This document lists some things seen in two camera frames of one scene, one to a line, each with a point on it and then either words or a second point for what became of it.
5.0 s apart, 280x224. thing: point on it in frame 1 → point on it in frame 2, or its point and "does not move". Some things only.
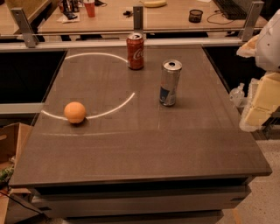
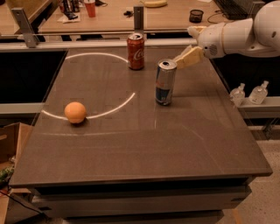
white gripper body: (269, 48) → (210, 38)
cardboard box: (12, 139) does not move
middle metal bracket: (138, 19) does not move
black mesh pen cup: (195, 15) does not move
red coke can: (135, 50) does not move
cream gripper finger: (265, 100) → (191, 58)
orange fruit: (74, 112) does not move
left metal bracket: (25, 27) does not move
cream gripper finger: (249, 49) → (195, 31)
